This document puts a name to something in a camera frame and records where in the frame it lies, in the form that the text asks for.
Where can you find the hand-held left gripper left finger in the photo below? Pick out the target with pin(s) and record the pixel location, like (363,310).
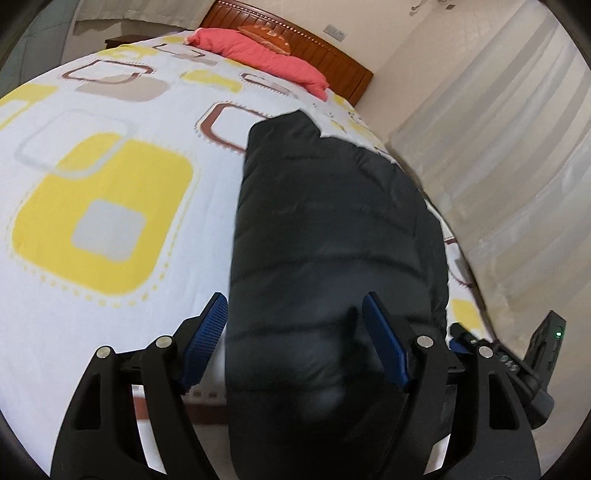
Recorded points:
(205,341)

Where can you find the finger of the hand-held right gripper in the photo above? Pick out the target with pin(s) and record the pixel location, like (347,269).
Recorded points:
(464,342)

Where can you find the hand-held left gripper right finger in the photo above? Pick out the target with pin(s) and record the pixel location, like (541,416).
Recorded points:
(385,341)

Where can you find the black puffer jacket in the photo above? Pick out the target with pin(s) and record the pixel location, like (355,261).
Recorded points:
(332,240)

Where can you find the cream curtain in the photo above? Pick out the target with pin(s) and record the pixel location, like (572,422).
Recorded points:
(138,18)
(508,161)

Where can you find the bed with patterned sheet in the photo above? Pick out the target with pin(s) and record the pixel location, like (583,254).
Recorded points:
(115,161)

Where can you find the wooden headboard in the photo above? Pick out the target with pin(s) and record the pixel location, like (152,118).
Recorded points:
(332,57)

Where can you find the coral pink quilt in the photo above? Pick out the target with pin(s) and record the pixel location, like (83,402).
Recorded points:
(268,57)

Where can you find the orange patterned pillow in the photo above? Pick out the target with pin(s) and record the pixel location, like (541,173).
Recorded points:
(270,39)

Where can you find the dark wooden nightstand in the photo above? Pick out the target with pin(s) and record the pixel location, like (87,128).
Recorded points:
(121,40)

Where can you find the frosted glass wardrobe door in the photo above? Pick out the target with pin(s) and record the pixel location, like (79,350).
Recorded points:
(44,34)

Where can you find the wall socket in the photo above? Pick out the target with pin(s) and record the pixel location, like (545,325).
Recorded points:
(334,33)

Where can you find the wall hook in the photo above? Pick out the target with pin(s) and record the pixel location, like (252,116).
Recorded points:
(418,6)

